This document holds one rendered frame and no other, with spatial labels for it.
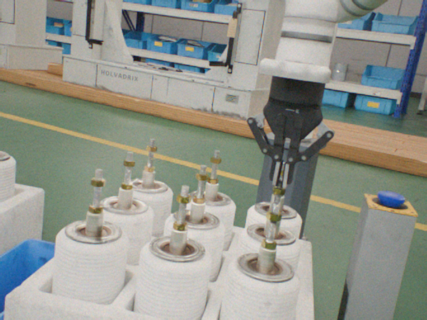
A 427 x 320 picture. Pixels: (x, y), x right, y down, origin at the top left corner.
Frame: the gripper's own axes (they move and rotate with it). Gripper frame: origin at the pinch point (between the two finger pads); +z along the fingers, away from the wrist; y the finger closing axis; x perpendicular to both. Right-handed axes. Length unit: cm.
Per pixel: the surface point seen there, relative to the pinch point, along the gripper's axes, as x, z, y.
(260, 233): 0.5, 9.9, 1.5
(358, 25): -477, -47, 9
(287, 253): 3.4, 10.6, -3.1
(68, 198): -54, 35, 69
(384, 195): -8.0, 2.2, -15.0
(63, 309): 22.1, 17.1, 21.2
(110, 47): -250, -1, 164
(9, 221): -2, 20, 48
